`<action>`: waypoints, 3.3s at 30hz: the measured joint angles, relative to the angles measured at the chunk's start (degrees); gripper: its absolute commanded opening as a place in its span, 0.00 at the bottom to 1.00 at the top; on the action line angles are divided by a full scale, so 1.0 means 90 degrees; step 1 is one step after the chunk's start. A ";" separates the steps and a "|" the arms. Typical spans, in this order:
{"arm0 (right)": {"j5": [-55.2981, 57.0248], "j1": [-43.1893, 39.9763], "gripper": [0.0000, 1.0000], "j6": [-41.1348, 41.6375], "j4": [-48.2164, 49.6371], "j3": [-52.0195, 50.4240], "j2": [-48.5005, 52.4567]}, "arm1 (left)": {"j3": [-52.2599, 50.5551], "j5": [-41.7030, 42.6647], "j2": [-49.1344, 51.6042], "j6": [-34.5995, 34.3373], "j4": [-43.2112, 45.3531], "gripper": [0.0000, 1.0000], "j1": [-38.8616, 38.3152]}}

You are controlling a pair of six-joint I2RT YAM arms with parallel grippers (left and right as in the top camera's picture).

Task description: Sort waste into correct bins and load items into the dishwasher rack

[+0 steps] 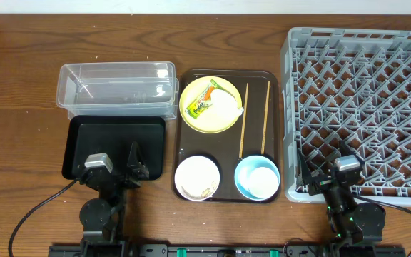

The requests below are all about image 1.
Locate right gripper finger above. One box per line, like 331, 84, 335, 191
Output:
339, 141, 364, 168
296, 149, 313, 187

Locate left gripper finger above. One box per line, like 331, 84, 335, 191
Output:
84, 154, 101, 168
127, 141, 149, 178

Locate white cup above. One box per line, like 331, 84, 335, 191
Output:
248, 167, 280, 199

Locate light blue bowl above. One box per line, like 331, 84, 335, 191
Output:
234, 155, 280, 201

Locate pink bowl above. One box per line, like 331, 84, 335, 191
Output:
174, 156, 220, 201

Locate rice food scraps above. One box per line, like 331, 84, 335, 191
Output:
181, 181, 219, 201

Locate wooden chopstick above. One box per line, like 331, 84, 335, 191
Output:
238, 83, 249, 159
260, 81, 270, 155

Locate yellow plate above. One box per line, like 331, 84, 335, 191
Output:
179, 76, 243, 133

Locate green snack wrapper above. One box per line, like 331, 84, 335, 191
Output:
186, 79, 229, 119

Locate white napkin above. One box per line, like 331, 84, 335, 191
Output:
210, 89, 244, 119

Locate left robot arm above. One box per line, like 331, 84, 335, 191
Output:
77, 141, 149, 257

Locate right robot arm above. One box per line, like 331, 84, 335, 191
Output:
297, 141, 386, 256

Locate black food waste tray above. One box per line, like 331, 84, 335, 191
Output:
61, 116, 166, 180

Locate grey dishwasher rack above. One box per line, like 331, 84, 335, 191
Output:
280, 27, 411, 207

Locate clear plastic waste bin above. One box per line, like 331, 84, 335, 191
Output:
56, 61, 179, 120

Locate dark brown serving tray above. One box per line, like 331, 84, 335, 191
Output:
173, 69, 281, 203

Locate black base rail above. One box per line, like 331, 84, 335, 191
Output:
47, 243, 406, 257

